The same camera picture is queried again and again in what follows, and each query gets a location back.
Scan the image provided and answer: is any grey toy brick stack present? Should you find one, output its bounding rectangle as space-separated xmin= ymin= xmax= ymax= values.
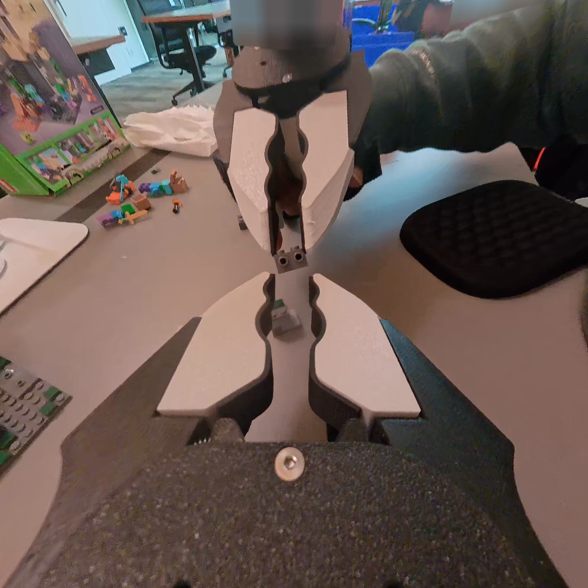
xmin=270 ymin=299 xmax=302 ymax=341

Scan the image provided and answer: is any pile of colourful Lego pieces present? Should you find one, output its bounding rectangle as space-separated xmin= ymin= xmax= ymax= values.
xmin=55 ymin=148 xmax=172 ymax=224

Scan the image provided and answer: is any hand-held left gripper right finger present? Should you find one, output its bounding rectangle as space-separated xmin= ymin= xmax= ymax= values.
xmin=309 ymin=274 xmax=422 ymax=420

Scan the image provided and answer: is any purple green toy figure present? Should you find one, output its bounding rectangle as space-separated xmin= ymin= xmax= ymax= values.
xmin=96 ymin=203 xmax=137 ymax=229

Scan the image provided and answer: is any black mesh cushion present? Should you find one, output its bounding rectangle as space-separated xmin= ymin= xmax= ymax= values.
xmin=399 ymin=179 xmax=588 ymax=300

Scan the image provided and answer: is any blue plastic bin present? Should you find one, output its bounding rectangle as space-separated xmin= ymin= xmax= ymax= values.
xmin=342 ymin=0 xmax=432 ymax=55

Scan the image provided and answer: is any orange toy figure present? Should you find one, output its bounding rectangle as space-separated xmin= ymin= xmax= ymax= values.
xmin=105 ymin=177 xmax=138 ymax=206

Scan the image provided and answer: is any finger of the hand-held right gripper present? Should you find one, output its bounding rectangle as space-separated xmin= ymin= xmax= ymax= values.
xmin=296 ymin=89 xmax=355 ymax=252
xmin=227 ymin=107 xmax=278 ymax=254

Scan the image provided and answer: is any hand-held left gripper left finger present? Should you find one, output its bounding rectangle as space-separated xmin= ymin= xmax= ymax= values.
xmin=156 ymin=271 xmax=275 ymax=419

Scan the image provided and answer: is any white crumpled plastic bag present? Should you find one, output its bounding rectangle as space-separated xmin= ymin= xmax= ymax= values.
xmin=122 ymin=105 xmax=220 ymax=158

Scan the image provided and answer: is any green toy set box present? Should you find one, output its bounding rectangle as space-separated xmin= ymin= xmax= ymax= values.
xmin=0 ymin=0 xmax=131 ymax=198

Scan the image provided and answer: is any black office chair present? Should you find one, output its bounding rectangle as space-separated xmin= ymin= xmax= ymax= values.
xmin=155 ymin=21 xmax=217 ymax=107

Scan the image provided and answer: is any brown top office table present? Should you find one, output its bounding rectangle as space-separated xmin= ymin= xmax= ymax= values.
xmin=69 ymin=35 xmax=126 ymax=88
xmin=141 ymin=0 xmax=231 ymax=95

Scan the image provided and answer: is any dark grey toy brick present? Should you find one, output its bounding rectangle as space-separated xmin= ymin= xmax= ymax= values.
xmin=275 ymin=247 xmax=308 ymax=275

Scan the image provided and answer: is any toy brick cave model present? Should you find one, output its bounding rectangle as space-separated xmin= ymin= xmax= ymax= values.
xmin=0 ymin=355 xmax=73 ymax=478

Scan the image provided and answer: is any person's right hand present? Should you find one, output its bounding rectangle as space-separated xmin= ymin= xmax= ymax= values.
xmin=344 ymin=132 xmax=383 ymax=201

